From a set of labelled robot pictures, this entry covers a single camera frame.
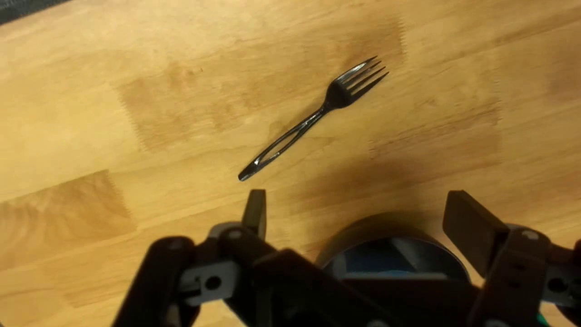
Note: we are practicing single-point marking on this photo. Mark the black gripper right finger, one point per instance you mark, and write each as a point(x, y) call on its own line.
point(508, 272)

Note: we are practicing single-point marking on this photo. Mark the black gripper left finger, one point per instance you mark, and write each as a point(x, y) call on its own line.
point(163, 272)

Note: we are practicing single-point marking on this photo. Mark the black bowl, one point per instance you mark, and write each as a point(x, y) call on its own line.
point(363, 227)

